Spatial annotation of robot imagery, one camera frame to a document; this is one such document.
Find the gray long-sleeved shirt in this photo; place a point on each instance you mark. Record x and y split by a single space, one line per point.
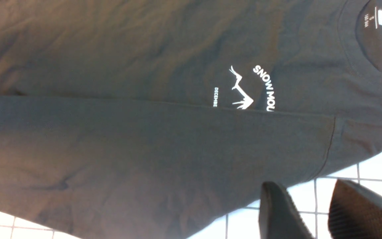
150 119

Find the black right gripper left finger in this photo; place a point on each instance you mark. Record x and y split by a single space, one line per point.
278 216

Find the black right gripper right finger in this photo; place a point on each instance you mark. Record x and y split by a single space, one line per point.
355 212

